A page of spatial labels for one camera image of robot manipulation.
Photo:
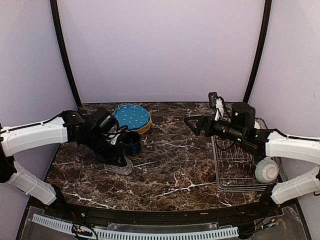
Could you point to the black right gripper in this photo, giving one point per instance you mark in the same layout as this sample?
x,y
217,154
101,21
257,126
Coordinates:
x,y
202,120

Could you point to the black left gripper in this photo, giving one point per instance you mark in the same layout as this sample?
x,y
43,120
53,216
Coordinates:
x,y
112,158

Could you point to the clear glass cup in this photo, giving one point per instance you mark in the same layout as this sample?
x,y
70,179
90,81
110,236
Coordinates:
x,y
122,170

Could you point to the dark blue mug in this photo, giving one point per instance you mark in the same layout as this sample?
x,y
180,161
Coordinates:
x,y
131,142

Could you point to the yellow polka dot plate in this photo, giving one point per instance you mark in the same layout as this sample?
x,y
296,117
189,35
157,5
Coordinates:
x,y
149,123
143,130

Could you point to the blue polka dot plate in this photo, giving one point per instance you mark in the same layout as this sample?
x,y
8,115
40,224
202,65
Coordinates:
x,y
132,116

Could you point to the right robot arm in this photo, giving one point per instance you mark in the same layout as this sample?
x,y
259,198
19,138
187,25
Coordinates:
x,y
264,143

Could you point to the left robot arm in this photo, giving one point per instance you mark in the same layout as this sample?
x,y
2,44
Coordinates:
x,y
68,126

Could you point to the clear acrylic tray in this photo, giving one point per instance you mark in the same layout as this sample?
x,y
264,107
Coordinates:
x,y
277,162

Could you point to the cream white mug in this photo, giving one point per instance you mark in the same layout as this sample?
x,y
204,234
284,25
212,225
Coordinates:
x,y
257,125

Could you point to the small circuit board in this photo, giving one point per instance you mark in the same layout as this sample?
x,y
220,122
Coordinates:
x,y
78,232

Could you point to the pale green ribbed bowl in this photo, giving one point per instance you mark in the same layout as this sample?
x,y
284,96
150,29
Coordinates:
x,y
266,171

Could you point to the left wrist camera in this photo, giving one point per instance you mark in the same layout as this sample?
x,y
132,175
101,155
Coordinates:
x,y
103,123

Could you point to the black front rail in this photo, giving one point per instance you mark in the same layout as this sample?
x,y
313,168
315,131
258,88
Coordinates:
x,y
95,214

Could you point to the white slotted cable duct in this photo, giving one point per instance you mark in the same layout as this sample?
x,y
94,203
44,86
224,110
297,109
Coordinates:
x,y
139,232

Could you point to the black frame post right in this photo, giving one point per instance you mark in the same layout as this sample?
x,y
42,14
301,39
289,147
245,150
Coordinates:
x,y
259,50

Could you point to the black frame post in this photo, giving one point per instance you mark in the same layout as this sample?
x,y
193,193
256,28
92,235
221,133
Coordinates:
x,y
63,52
259,50

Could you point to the black frame post left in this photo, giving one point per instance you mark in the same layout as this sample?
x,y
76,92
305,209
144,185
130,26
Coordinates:
x,y
63,52

